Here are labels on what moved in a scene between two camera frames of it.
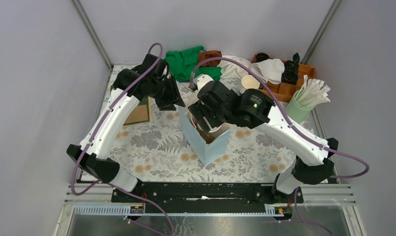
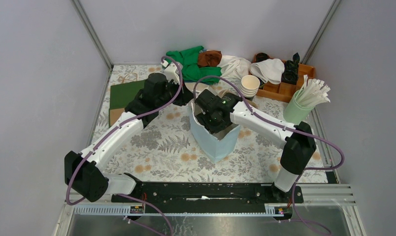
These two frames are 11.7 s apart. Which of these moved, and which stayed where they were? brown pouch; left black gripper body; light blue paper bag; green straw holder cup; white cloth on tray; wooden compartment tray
Moved: light blue paper bag; left black gripper body
Stayed: brown pouch; wooden compartment tray; green straw holder cup; white cloth on tray
